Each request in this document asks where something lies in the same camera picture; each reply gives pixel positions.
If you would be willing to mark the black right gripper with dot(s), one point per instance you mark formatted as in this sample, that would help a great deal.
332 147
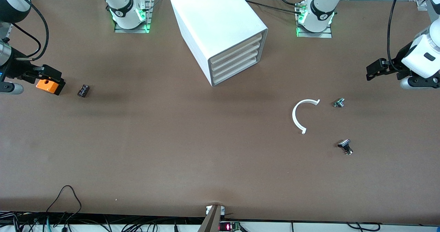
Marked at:
14 68

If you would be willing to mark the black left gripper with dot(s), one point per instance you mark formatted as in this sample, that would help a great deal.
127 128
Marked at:
398 63

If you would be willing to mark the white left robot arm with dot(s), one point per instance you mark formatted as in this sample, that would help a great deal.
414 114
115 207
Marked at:
323 5

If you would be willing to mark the white drawer cabinet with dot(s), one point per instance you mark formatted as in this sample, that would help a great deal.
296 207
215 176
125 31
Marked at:
213 15

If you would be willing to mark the orange box with black base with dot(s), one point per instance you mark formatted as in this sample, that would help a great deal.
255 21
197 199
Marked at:
46 86

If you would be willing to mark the small black contact block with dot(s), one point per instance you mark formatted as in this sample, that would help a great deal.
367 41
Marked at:
83 90

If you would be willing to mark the chrome tee fitting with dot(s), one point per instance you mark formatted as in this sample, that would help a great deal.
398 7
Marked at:
339 103

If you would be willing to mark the circuit board with red display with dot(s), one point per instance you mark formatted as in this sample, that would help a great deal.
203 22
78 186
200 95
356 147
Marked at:
227 227

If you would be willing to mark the short aluminium table rail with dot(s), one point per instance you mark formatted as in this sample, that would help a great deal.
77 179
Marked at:
9 31

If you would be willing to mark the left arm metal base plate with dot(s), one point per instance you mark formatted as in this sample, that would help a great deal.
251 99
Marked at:
323 35

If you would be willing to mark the aluminium corner bracket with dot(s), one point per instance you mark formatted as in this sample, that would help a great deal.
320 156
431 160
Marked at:
421 3

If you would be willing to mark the white semicircular bracket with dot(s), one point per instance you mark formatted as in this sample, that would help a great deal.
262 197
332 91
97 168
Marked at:
294 117

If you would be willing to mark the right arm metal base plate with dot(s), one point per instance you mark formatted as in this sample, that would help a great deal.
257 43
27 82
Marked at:
132 30

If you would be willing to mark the white post clamp bracket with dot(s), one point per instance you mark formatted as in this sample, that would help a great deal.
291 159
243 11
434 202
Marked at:
207 210

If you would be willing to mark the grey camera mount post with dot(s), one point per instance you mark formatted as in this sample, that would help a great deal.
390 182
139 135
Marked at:
211 221

